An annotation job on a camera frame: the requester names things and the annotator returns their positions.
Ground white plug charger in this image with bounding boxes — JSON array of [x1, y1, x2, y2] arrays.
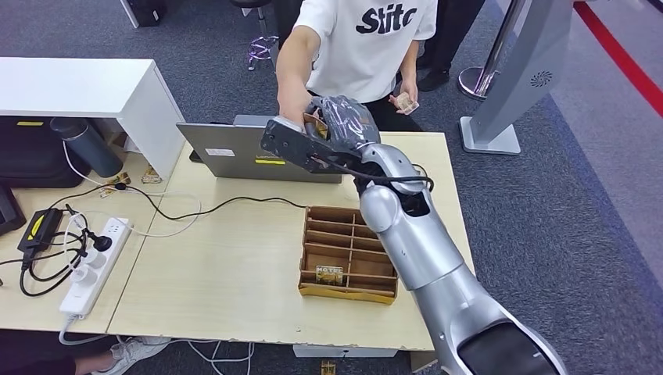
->
[[69, 266, 99, 288], [81, 249, 108, 270]]

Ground silver kiosk stand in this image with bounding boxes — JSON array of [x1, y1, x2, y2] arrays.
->
[[458, 0, 576, 155]]

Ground white sneaker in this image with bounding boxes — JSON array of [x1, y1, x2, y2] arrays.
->
[[91, 335, 171, 375]]

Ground white floor cable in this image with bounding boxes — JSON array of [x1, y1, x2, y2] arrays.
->
[[116, 334, 256, 375]]

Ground chrome base stool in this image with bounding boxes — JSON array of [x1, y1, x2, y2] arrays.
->
[[229, 0, 281, 72]]

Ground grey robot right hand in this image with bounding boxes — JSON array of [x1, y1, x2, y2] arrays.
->
[[303, 95, 382, 156]]

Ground desk leg panel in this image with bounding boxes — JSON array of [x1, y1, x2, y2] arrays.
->
[[410, 351, 439, 373]]

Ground person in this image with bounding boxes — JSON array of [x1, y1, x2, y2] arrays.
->
[[415, 0, 486, 93], [0, 329, 171, 375], [274, 0, 439, 133]]

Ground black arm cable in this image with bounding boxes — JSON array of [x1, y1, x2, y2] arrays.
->
[[316, 154, 436, 194]]

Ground small gold wrapped item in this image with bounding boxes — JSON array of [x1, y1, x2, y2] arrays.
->
[[139, 164, 164, 185], [98, 171, 131, 198]]

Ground grey laptop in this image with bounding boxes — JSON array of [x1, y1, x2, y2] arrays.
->
[[176, 114, 344, 185]]

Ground long black power cable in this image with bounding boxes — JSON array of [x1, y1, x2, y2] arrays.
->
[[46, 184, 307, 222]]

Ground white cabinet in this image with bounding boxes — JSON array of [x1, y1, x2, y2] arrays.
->
[[0, 56, 186, 180]]

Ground dark grey thermos bottle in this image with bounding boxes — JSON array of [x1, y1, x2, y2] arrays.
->
[[48, 116, 124, 179]]

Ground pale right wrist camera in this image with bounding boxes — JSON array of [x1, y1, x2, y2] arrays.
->
[[269, 116, 307, 136]]

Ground thin white cable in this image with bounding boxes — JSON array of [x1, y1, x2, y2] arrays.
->
[[59, 139, 202, 239]]

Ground white power strip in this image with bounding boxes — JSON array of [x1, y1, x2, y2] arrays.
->
[[58, 217, 134, 318]]

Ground black computer case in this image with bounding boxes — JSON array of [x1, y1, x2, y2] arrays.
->
[[119, 0, 168, 28]]

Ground chrome stanchion post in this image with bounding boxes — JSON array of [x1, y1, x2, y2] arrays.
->
[[457, 0, 521, 101]]

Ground person's right hand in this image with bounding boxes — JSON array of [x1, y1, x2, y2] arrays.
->
[[277, 88, 318, 130]]

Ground black power adapter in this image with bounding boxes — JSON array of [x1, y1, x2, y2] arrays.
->
[[16, 208, 64, 254]]

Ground white desk beam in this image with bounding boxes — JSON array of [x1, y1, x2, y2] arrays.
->
[[292, 344, 400, 359]]

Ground black bag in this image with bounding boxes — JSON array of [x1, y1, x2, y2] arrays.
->
[[0, 116, 93, 189]]

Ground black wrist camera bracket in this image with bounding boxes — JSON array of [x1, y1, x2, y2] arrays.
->
[[260, 120, 364, 176]]

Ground wooden card organizer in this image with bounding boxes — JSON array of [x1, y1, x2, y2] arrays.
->
[[297, 205, 400, 305]]

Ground white power strip cord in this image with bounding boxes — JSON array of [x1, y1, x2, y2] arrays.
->
[[58, 311, 125, 347]]

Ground person's left hand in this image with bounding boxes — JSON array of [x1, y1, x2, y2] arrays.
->
[[389, 77, 421, 116]]

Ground black plug with cable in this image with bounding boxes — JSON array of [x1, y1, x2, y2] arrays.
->
[[18, 205, 114, 298]]

